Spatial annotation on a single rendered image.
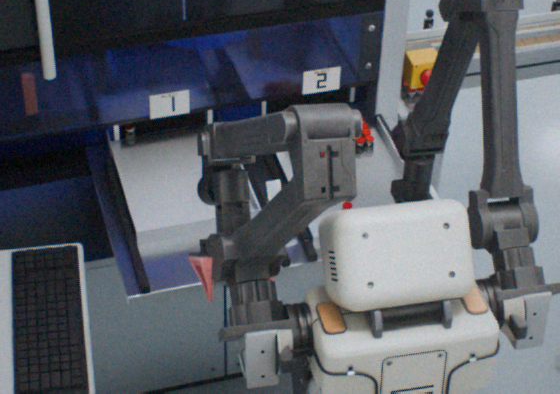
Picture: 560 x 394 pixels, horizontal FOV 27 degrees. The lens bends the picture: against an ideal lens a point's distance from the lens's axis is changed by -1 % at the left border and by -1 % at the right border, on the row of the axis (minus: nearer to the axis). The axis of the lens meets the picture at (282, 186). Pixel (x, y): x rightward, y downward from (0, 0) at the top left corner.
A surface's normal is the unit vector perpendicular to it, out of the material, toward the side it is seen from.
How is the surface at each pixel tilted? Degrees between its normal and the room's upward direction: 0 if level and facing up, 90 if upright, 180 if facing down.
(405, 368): 82
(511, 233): 37
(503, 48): 58
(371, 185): 0
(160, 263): 0
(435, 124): 104
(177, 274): 0
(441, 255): 48
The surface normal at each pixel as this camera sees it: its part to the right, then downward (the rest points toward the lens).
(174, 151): 0.03, -0.76
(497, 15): 0.24, 0.14
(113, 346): 0.29, 0.63
